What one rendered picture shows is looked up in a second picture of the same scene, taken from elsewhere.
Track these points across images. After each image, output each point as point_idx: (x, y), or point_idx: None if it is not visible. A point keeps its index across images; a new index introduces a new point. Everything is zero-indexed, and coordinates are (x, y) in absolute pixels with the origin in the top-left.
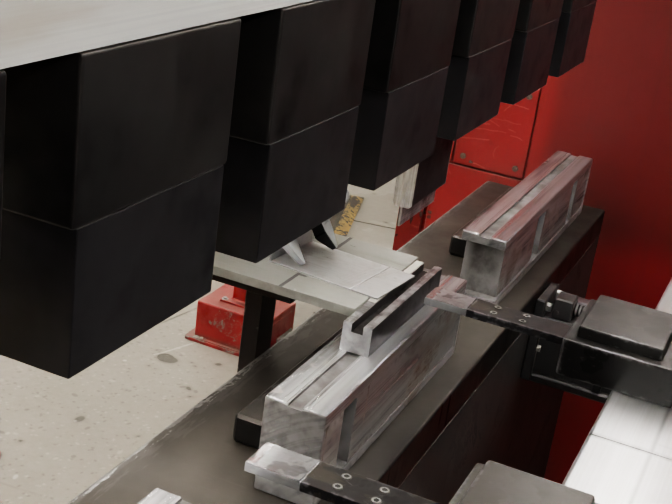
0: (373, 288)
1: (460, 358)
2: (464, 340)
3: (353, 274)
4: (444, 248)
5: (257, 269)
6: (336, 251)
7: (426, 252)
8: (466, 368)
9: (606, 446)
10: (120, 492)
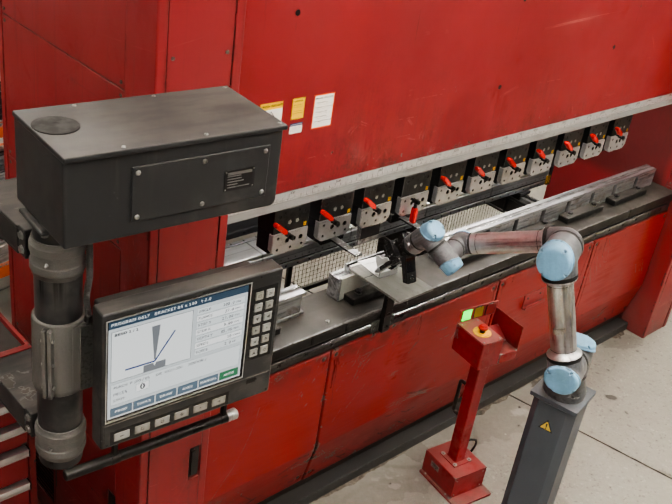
0: (373, 259)
1: (325, 292)
2: (317, 297)
3: (375, 264)
4: (278, 337)
5: (401, 271)
6: (374, 272)
7: (289, 336)
8: (326, 289)
9: (350, 224)
10: (438, 280)
